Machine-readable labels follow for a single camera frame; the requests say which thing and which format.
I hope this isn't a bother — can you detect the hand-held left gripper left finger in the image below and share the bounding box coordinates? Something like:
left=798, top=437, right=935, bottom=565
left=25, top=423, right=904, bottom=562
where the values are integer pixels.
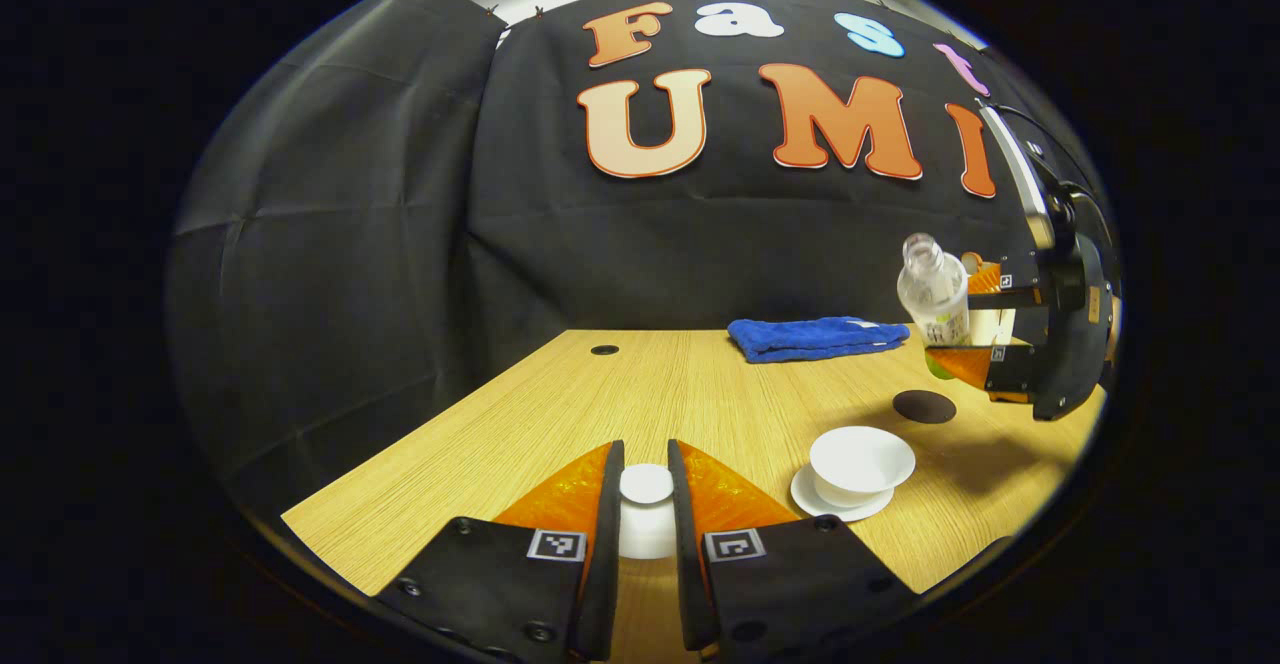
left=378, top=439, right=626, bottom=663

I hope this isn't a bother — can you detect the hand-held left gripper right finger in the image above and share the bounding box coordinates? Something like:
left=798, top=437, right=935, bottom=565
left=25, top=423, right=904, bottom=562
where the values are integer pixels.
left=667, top=438, right=919, bottom=663

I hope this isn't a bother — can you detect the white teacup lid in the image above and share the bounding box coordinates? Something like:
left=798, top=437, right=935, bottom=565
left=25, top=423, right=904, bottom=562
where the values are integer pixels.
left=618, top=463, right=679, bottom=561

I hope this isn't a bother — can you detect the clear plastic water bottle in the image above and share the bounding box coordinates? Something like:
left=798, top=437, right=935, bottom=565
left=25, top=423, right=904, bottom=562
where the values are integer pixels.
left=896, top=233, right=973, bottom=380

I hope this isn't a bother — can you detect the dark round coaster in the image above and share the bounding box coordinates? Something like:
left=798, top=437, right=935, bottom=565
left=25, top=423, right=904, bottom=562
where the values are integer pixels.
left=892, top=389, right=958, bottom=425

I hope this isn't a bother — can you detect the white teacup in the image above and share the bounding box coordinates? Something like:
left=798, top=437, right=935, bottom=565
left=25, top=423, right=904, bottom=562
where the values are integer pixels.
left=809, top=426, right=917, bottom=508

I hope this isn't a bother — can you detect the white saucer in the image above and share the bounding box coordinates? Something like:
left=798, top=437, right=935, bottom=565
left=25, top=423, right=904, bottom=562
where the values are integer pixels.
left=790, top=462, right=896, bottom=524

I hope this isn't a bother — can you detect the blue folded towel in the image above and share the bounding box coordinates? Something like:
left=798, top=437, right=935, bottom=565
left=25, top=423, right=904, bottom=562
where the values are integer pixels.
left=727, top=316, right=912, bottom=364

